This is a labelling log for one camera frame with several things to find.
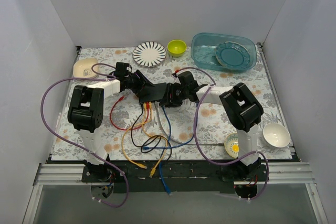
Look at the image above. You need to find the dark grey network switch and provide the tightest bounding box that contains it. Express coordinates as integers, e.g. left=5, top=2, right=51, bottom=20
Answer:
left=138, top=83, right=167, bottom=104

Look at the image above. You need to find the black ethernet cable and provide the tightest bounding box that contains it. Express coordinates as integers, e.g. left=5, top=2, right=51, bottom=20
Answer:
left=130, top=103, right=173, bottom=162

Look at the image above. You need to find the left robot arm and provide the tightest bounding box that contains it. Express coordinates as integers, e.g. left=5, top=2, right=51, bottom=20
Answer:
left=67, top=62, right=155, bottom=182

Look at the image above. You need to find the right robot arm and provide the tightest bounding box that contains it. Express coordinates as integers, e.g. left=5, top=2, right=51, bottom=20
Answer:
left=160, top=71, right=264, bottom=181

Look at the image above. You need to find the striped white plate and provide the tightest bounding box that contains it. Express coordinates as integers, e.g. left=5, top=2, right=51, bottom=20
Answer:
left=132, top=41, right=167, bottom=68

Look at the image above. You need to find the lime green bowl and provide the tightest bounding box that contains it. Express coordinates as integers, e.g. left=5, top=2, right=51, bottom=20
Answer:
left=167, top=39, right=187, bottom=57

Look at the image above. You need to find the cream square dish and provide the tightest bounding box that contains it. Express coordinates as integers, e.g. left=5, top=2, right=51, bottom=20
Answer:
left=72, top=58, right=98, bottom=79

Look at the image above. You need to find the teal plastic tub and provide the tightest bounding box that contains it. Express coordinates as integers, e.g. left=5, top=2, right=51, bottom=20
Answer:
left=191, top=33, right=257, bottom=72

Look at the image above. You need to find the teal glass plate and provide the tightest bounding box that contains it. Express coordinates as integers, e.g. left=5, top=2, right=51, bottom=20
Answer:
left=215, top=41, right=253, bottom=70

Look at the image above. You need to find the yellow patterned small bowl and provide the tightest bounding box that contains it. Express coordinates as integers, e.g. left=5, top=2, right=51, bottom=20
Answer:
left=224, top=133, right=239, bottom=158

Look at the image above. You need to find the white ceramic bowl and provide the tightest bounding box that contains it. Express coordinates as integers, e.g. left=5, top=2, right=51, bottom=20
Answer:
left=262, top=123, right=290, bottom=148

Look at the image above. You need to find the loose red ethernet cable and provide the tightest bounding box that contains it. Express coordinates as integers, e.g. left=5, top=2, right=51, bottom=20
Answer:
left=108, top=96, right=144, bottom=131

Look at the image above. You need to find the red ethernet cable plugged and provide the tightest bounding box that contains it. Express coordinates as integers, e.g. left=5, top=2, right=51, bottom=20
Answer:
left=131, top=103, right=153, bottom=130

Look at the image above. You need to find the yellow ethernet cable lower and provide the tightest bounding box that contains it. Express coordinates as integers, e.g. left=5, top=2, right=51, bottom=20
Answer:
left=141, top=103, right=169, bottom=179

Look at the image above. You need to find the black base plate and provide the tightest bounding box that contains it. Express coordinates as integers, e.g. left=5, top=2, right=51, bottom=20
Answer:
left=81, top=160, right=266, bottom=194

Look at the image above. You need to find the aluminium frame rail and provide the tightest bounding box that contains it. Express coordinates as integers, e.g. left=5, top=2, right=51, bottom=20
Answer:
left=24, top=161, right=328, bottom=223

